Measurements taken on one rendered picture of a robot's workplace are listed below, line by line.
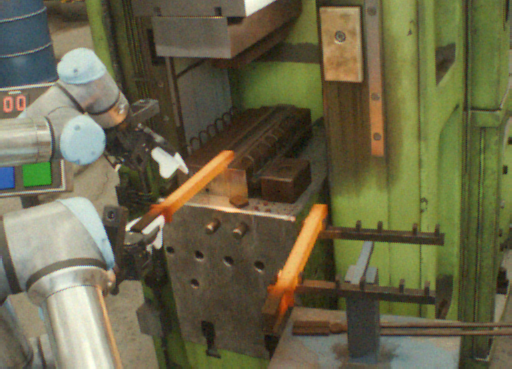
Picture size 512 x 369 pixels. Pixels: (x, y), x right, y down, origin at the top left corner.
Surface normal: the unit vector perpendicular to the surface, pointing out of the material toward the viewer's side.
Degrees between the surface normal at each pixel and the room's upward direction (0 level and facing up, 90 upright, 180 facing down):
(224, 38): 90
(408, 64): 90
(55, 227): 34
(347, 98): 90
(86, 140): 90
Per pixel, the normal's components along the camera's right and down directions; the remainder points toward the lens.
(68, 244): 0.36, -0.57
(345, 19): -0.43, 0.43
